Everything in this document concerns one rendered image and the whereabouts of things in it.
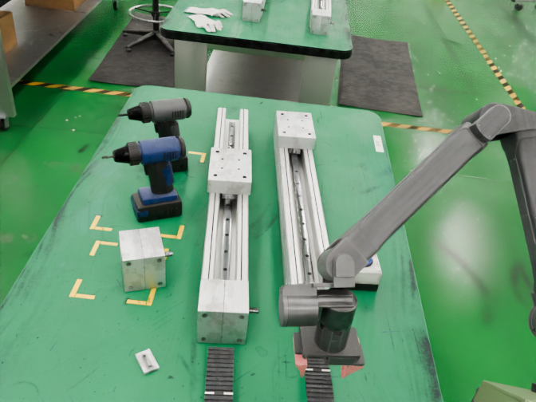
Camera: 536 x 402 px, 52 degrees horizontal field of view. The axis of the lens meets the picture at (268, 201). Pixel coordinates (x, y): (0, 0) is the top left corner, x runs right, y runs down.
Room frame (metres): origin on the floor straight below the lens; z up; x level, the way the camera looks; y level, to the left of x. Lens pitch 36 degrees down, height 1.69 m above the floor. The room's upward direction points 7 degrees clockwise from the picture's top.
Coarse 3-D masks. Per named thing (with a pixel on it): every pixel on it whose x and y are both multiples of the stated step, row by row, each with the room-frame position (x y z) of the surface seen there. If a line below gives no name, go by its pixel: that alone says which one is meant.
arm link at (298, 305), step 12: (336, 264) 0.67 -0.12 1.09; (348, 264) 0.67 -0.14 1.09; (336, 276) 0.65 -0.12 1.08; (348, 276) 0.66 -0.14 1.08; (288, 288) 0.65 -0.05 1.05; (300, 288) 0.65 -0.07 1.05; (312, 288) 0.66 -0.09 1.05; (288, 300) 0.63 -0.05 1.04; (300, 300) 0.64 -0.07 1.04; (312, 300) 0.64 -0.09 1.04; (288, 312) 0.62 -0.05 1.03; (300, 312) 0.62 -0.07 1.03; (312, 312) 0.62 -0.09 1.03; (288, 324) 0.61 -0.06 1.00; (300, 324) 0.61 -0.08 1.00; (312, 324) 0.62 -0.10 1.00
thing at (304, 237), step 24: (288, 168) 1.30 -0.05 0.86; (312, 168) 1.31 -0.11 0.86; (288, 192) 1.18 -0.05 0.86; (312, 192) 1.20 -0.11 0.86; (288, 216) 1.08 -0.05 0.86; (312, 216) 1.11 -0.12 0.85; (288, 240) 0.99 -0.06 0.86; (312, 240) 1.05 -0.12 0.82; (288, 264) 0.92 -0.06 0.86; (312, 264) 0.95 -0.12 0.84
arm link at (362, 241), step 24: (480, 120) 0.88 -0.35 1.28; (504, 120) 0.89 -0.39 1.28; (456, 144) 0.87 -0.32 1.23; (480, 144) 0.87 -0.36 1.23; (432, 168) 0.83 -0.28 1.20; (456, 168) 0.84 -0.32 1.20; (408, 192) 0.79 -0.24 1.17; (432, 192) 0.80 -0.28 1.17; (384, 216) 0.76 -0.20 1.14; (408, 216) 0.77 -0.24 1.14; (336, 240) 0.75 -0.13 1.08; (360, 240) 0.71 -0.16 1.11; (384, 240) 0.73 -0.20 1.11; (360, 264) 0.69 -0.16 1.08
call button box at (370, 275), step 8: (376, 256) 1.00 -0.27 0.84; (368, 264) 0.96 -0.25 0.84; (376, 264) 0.97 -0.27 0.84; (360, 272) 0.94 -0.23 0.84; (368, 272) 0.94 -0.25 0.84; (376, 272) 0.94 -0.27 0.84; (360, 280) 0.94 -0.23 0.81; (368, 280) 0.94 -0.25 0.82; (376, 280) 0.94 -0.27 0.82; (352, 288) 0.94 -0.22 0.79; (360, 288) 0.94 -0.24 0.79; (368, 288) 0.94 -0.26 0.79; (376, 288) 0.94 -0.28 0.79
